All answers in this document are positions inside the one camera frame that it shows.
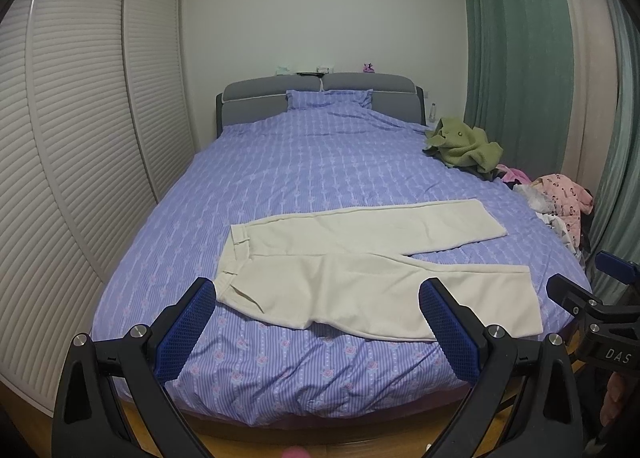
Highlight cream white pants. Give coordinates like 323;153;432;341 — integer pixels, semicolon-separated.
214;199;542;342

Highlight person right hand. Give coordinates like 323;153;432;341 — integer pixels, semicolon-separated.
600;372;627;429

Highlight pink patterned garment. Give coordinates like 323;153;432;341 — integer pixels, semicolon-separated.
532;173;593;248

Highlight magenta pink garment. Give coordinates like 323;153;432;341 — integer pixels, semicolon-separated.
496;164;532;189

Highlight olive green garment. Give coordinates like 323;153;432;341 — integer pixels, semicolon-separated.
423;117;503;181

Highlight white bottle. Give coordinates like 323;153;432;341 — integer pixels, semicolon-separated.
427;103;438;129

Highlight green curtain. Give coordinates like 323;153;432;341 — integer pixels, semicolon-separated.
464;0;639;259

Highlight white louvered wardrobe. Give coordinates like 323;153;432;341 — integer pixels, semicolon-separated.
1;0;195;414

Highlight purple floral pillow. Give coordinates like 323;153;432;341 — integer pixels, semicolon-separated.
285;90;373;110

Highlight small pink toy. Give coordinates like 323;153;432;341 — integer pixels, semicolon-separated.
362;62;375;74

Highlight grey upholstered headboard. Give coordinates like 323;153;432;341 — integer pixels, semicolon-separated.
215;72;426;135

